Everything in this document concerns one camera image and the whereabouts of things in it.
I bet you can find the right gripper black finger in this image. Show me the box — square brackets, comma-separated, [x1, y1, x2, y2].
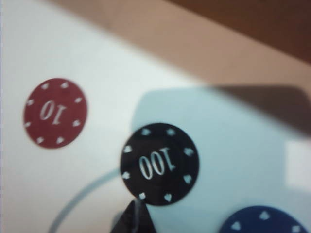
[113, 199, 156, 233]

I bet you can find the blue poker chip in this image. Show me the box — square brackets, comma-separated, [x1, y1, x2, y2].
[218, 205, 311, 233]

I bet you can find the black poker chip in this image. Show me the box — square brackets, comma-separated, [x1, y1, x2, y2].
[120, 123, 200, 207]

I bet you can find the red poker chip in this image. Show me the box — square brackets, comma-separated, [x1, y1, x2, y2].
[23, 77, 88, 149]

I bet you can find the brown cardboard box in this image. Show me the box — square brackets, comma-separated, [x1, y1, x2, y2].
[46, 0, 311, 144]

